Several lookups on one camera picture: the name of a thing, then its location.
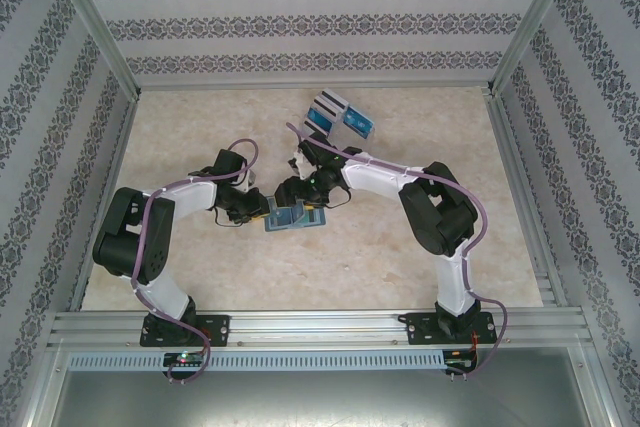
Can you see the blue card holder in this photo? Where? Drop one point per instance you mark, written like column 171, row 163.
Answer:
column 315, row 219

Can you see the blue credit card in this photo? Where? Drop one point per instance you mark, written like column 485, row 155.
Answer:
column 318, row 117
column 359, row 119
column 282, row 221

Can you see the clear acrylic card stand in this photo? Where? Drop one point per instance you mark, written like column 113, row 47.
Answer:
column 362, row 138

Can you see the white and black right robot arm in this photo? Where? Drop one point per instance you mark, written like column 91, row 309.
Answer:
column 370, row 179

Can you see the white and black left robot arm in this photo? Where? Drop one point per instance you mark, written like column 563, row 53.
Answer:
column 190, row 199

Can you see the grey magnetic stripe card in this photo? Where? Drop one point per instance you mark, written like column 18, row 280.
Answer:
column 314, row 128
column 326, row 105
column 333, row 96

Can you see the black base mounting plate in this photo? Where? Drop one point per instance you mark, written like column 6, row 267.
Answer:
column 420, row 327
column 217, row 329

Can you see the small controller board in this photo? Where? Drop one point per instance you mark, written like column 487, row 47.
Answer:
column 457, row 365
column 172, row 361

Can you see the grey metal sheet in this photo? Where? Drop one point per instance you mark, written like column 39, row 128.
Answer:
column 320, row 402

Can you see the aluminium mounting rail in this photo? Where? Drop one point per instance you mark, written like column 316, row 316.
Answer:
column 320, row 327

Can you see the thin aluminium wall rail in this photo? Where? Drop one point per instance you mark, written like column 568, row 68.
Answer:
column 200, row 84

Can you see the aluminium side rail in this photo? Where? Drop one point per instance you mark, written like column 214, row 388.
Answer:
column 105, row 172
column 529, row 197

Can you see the aluminium frame post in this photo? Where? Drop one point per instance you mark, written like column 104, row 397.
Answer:
column 530, row 22
column 100, row 22

